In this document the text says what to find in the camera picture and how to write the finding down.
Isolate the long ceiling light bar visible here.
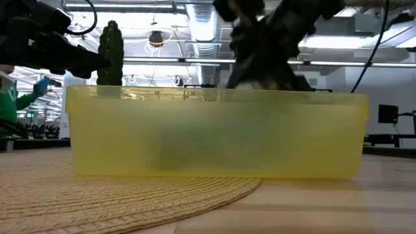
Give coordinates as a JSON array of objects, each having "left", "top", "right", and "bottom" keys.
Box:
[{"left": 123, "top": 57, "right": 416, "bottom": 68}]

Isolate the black wall box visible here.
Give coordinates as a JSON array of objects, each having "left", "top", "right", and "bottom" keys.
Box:
[{"left": 378, "top": 103, "right": 400, "bottom": 124}]

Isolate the round woven straw placemat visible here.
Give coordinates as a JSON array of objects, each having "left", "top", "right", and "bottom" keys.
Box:
[{"left": 0, "top": 148, "right": 263, "bottom": 234}]

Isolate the person's hand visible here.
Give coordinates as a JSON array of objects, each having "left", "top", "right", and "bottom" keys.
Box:
[{"left": 32, "top": 77, "right": 51, "bottom": 98}]

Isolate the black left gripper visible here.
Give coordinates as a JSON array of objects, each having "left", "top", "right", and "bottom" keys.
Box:
[{"left": 0, "top": 0, "right": 112, "bottom": 79}]

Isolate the black bench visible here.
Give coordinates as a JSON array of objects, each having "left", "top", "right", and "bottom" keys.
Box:
[{"left": 363, "top": 133, "right": 416, "bottom": 149}]

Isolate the black ceiling-hung device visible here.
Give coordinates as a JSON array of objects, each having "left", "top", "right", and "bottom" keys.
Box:
[{"left": 148, "top": 30, "right": 164, "bottom": 46}]

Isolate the person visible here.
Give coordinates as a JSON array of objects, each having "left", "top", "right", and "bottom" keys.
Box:
[{"left": 0, "top": 64, "right": 40, "bottom": 131}]

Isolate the silver ventilation duct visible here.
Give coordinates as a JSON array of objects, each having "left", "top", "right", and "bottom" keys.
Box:
[{"left": 187, "top": 3, "right": 222, "bottom": 59}]

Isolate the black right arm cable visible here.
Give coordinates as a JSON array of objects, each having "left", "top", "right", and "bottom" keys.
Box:
[{"left": 350, "top": 0, "right": 390, "bottom": 94}]

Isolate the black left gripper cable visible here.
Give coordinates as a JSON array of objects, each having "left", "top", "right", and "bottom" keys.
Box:
[{"left": 64, "top": 0, "right": 98, "bottom": 36}]

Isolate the yellow translucent plastic bin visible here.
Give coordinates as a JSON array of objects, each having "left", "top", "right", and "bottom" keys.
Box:
[{"left": 64, "top": 84, "right": 371, "bottom": 179}]

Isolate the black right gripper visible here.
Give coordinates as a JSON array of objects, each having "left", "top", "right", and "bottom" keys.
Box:
[{"left": 213, "top": 0, "right": 345, "bottom": 92}]

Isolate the green cactus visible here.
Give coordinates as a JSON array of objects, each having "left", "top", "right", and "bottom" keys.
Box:
[{"left": 96, "top": 19, "right": 125, "bottom": 98}]

